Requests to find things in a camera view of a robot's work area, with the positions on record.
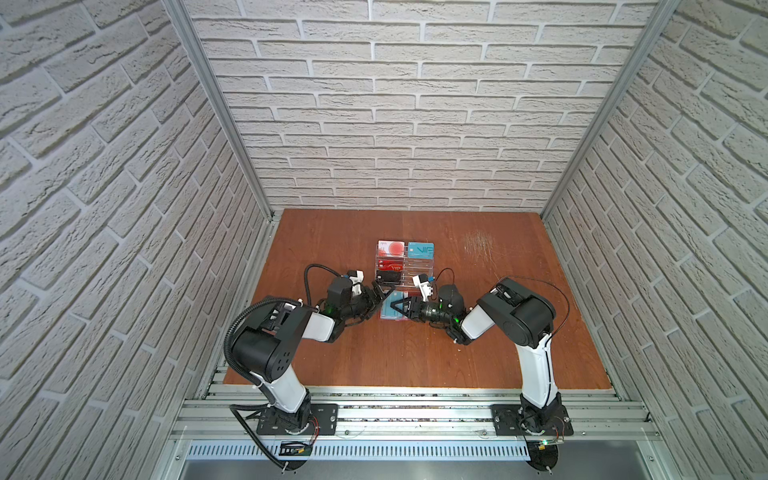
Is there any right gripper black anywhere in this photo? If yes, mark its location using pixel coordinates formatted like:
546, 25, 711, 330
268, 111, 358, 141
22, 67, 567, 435
392, 296, 454, 326

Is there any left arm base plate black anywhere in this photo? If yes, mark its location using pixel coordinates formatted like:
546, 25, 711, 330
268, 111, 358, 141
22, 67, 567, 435
256, 403, 339, 436

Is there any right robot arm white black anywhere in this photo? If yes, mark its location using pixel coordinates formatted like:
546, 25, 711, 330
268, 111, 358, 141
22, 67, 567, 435
390, 277, 562, 432

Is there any aluminium mounting rail frame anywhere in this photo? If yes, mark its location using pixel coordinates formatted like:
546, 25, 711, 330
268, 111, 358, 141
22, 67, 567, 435
151, 375, 680, 479

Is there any small circuit board left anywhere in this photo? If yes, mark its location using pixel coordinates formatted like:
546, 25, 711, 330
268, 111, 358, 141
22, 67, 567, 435
279, 442, 313, 457

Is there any teal VIP card in stand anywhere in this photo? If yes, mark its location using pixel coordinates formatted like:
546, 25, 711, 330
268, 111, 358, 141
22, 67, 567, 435
407, 242, 435, 260

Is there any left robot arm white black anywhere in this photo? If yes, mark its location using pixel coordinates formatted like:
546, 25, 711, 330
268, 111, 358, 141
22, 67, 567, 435
223, 275, 393, 432

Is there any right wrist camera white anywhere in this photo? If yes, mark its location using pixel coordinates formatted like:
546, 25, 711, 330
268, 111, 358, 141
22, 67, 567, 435
412, 273, 434, 302

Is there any clear acrylic card display stand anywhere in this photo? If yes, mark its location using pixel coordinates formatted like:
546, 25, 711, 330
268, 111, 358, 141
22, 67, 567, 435
375, 241, 435, 290

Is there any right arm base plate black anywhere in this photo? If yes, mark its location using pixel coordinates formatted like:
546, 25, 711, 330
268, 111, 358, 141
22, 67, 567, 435
490, 402, 574, 437

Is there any black VIP card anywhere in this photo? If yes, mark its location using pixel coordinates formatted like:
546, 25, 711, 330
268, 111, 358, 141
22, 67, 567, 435
376, 271, 402, 284

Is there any red VIP card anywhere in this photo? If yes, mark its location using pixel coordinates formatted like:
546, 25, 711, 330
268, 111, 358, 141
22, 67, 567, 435
377, 258, 404, 272

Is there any red leather card wallet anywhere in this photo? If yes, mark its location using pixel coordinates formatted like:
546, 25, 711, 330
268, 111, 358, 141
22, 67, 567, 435
379, 290, 421, 321

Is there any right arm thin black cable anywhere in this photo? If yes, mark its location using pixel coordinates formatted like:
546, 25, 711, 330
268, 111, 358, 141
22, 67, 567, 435
433, 267, 571, 343

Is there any white red circle card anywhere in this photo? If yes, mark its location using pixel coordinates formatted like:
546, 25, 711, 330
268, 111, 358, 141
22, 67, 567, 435
377, 240, 406, 258

